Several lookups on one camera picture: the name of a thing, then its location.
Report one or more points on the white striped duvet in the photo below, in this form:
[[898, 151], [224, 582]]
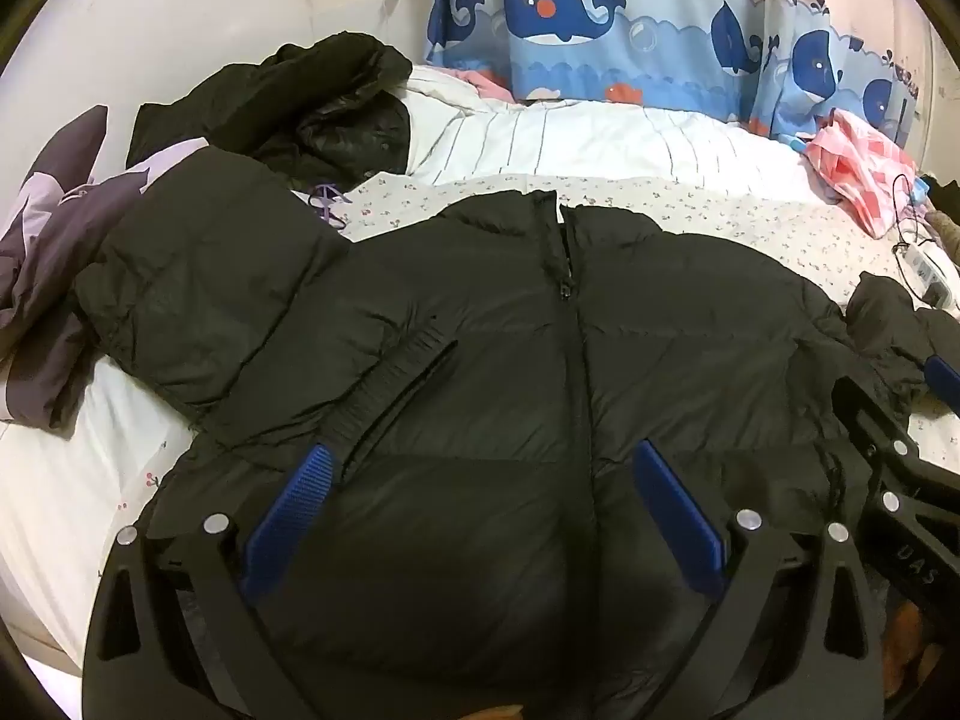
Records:
[[58, 488]]

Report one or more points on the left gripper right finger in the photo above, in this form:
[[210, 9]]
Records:
[[790, 630]]

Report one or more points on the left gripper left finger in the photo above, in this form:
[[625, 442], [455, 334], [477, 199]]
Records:
[[140, 661]]

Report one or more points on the black puffer jacket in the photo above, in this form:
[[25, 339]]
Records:
[[482, 379]]

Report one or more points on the purple patterned blanket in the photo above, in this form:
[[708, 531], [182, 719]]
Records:
[[63, 217]]

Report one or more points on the blue whale curtain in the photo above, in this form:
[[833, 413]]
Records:
[[773, 66]]

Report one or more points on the cherry print bed sheet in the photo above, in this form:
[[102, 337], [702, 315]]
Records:
[[817, 239]]

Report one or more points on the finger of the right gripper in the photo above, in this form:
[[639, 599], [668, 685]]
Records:
[[942, 379], [899, 475]]

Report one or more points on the pink pillow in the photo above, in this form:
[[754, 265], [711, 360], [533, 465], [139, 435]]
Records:
[[487, 85]]

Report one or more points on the pink checkered cloth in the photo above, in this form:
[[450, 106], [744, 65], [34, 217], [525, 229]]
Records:
[[872, 176]]

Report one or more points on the black garment pile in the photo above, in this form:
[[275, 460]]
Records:
[[328, 114]]

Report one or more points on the white power strip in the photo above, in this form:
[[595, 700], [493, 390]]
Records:
[[929, 274]]

